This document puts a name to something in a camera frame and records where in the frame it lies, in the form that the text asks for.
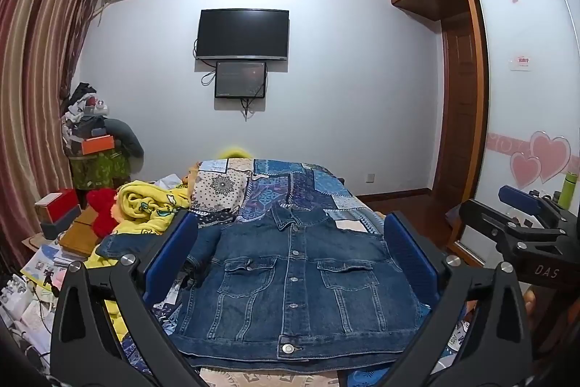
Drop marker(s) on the green bottle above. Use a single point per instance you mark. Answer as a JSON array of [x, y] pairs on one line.
[[568, 189]]

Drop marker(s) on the red plush toy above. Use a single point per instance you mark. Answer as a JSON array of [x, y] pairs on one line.
[[102, 202]]

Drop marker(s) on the green patterned bag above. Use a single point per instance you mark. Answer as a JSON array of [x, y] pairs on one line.
[[107, 169]]

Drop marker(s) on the yellow fleece blanket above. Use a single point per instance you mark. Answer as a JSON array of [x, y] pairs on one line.
[[140, 209]]

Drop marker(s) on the brown cardboard box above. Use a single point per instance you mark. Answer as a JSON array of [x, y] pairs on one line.
[[80, 238]]

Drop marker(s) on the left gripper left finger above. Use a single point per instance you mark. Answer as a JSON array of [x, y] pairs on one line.
[[84, 348]]

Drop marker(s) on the black wall television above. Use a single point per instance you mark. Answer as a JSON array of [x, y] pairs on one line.
[[261, 34]]

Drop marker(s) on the wooden wardrobe with sliding door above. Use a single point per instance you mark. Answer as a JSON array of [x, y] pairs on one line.
[[527, 112]]

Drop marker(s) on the pile of clothes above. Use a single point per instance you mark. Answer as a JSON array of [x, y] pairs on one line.
[[86, 115]]

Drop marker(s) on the person's right hand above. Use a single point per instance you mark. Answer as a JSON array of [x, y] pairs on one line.
[[530, 302]]

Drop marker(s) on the small black wall monitor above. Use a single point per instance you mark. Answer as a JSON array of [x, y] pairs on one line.
[[240, 80]]

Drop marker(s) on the patchwork blue bedspread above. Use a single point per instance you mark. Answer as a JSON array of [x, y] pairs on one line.
[[239, 190]]

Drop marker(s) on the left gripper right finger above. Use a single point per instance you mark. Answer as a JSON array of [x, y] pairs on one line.
[[497, 347]]

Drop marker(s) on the striped red curtain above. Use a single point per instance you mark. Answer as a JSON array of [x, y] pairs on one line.
[[41, 41]]

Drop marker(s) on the white wall socket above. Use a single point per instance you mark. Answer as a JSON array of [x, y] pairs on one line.
[[370, 177]]

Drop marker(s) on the red and white box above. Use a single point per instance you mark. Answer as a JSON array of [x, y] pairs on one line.
[[53, 206]]

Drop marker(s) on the orange box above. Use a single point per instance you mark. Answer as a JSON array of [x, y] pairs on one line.
[[98, 144]]

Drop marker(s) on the brown wooden door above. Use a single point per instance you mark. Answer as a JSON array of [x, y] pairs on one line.
[[459, 110]]

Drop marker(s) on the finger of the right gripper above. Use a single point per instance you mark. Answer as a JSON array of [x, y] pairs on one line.
[[542, 208]]

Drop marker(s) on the blue denim jacket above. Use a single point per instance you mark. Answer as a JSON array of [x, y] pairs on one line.
[[292, 291]]

